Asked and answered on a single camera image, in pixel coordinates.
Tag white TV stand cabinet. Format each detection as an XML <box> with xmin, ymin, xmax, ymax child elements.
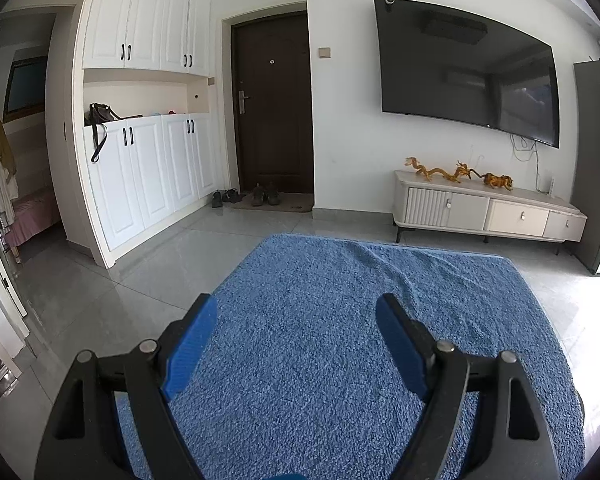
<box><xmin>392</xmin><ymin>170</ymin><xmax>586</xmax><ymax>244</ymax></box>

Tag grey tall cabinet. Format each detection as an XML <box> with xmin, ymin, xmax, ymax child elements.
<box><xmin>571</xmin><ymin>59</ymin><xmax>600</xmax><ymax>275</ymax></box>

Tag white shoe cabinet wall unit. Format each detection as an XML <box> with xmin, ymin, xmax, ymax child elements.
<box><xmin>76</xmin><ymin>0</ymin><xmax>219</xmax><ymax>268</ymax></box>

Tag wall-mounted black television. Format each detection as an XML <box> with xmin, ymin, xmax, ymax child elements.
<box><xmin>374</xmin><ymin>0</ymin><xmax>559</xmax><ymax>148</ymax></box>

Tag dark brown entrance door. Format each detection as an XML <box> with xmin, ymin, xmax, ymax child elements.
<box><xmin>230</xmin><ymin>11</ymin><xmax>314</xmax><ymax>194</ymax></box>

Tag blue fuzzy table cloth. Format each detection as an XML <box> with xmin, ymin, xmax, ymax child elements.
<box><xmin>170</xmin><ymin>234</ymin><xmax>585</xmax><ymax>479</ymax></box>

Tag dark handbag on shelf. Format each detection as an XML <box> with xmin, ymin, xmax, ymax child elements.
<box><xmin>86</xmin><ymin>103</ymin><xmax>122</xmax><ymax>164</ymax></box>

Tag door mat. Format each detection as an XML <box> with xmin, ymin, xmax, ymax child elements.
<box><xmin>230</xmin><ymin>192</ymin><xmax>315</xmax><ymax>214</ymax></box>

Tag shoes by door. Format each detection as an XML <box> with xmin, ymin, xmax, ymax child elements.
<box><xmin>211</xmin><ymin>184</ymin><xmax>282</xmax><ymax>208</ymax></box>

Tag golden dragon figurine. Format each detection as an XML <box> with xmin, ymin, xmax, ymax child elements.
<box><xmin>404</xmin><ymin>157</ymin><xmax>480</xmax><ymax>183</ymax></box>

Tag wall light switch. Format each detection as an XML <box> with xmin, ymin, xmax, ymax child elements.
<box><xmin>317</xmin><ymin>47</ymin><xmax>332</xmax><ymax>60</ymax></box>

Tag golden tiger figurine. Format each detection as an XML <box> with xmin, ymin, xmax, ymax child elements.
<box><xmin>481</xmin><ymin>172</ymin><xmax>514</xmax><ymax>191</ymax></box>

